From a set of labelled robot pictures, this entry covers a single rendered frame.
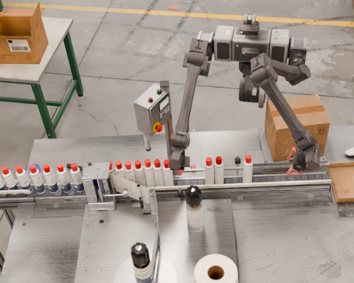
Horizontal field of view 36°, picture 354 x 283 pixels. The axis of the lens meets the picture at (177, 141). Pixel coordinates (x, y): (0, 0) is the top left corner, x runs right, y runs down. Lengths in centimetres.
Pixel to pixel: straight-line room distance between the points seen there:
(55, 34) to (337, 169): 246
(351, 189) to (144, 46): 302
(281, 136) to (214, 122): 165
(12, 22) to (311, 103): 237
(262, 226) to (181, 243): 44
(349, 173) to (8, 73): 250
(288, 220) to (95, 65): 300
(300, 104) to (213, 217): 83
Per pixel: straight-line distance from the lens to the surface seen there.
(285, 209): 307
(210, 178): 303
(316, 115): 317
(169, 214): 298
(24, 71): 425
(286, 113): 260
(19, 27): 447
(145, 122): 276
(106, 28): 593
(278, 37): 301
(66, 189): 315
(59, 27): 463
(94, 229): 298
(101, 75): 531
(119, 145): 343
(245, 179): 306
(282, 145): 317
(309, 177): 317
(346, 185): 323
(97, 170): 288
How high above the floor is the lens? 326
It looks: 46 degrees down
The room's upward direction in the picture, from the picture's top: 5 degrees counter-clockwise
